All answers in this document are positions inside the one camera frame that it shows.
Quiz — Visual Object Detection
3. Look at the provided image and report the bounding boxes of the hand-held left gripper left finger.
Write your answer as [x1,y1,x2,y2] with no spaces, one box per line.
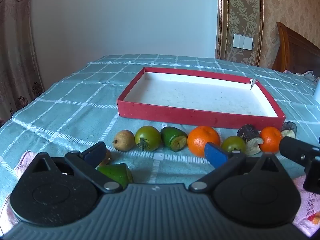
[25,141,120,194]

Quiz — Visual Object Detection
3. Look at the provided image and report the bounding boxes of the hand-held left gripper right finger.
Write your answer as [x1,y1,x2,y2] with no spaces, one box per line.
[189,142,292,192]

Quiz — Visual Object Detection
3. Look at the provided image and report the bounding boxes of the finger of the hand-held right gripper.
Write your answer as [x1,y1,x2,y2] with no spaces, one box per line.
[279,136,320,167]

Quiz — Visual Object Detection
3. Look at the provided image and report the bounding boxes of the small brown round fruit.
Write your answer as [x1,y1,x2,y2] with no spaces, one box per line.
[98,149,112,167]

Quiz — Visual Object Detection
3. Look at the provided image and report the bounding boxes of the short dark sugarcane piece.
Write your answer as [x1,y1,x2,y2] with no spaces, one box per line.
[280,121,297,138]

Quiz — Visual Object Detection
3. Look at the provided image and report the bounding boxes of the small orange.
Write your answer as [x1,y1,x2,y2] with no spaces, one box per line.
[259,126,283,153]

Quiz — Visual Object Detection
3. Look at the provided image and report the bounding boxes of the cut green fruit piece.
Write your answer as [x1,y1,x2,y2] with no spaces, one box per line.
[160,126,188,152]
[97,163,134,189]

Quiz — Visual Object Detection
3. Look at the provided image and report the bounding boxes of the dark sugarcane piece shaved side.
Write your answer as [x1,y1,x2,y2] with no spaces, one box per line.
[237,124,264,155]

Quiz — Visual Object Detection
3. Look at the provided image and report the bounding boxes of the red cardboard box tray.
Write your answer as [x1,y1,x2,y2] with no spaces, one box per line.
[117,67,286,130]

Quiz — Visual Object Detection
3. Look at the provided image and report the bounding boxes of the small green round fruit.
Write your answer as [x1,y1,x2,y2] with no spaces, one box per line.
[221,136,247,153]

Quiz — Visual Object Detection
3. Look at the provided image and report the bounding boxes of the large orange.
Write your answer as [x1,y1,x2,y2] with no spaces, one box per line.
[187,126,221,158]

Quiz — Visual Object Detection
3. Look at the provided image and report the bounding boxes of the pink printed towel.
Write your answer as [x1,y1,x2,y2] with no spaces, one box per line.
[292,175,320,238]

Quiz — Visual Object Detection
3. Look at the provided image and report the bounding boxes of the small brown pear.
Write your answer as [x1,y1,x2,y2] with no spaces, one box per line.
[112,130,135,152]

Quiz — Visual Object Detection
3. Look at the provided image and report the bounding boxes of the green tomato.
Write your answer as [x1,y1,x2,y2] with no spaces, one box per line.
[135,126,162,152]

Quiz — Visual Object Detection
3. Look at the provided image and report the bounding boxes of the pink cloth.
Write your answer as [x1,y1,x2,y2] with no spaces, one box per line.
[282,70,315,82]

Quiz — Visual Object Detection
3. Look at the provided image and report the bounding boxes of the pale pink towel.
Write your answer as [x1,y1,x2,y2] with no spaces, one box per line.
[0,151,38,230]

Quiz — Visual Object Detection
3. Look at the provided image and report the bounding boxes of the wooden headboard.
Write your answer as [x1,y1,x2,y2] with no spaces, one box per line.
[271,21,320,78]

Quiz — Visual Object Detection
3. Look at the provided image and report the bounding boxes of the patterned beige curtain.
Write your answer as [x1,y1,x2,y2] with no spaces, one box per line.
[0,0,45,128]

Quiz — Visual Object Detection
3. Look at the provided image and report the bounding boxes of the white wall light switch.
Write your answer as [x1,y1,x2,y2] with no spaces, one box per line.
[233,34,253,50]

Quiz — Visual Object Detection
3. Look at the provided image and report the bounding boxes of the gold framed ornate wall panel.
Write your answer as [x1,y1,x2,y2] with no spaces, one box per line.
[215,0,265,67]

